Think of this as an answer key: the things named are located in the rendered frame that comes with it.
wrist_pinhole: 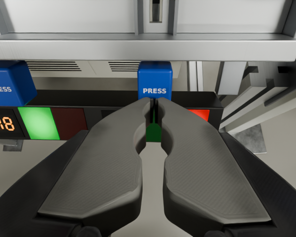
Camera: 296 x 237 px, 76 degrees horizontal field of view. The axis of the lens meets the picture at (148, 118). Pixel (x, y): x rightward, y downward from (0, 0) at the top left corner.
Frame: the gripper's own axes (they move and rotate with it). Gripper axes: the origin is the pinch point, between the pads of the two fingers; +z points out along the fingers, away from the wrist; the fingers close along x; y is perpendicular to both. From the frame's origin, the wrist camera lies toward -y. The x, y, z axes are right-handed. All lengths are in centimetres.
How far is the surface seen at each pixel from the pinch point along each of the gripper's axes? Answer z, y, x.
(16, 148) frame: 50, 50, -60
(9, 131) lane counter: 3.9, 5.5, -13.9
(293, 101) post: 30.1, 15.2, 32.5
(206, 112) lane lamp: 3.8, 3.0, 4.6
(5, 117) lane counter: 3.9, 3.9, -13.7
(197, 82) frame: 42.5, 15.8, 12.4
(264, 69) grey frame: 9.8, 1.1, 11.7
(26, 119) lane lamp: 3.9, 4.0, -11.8
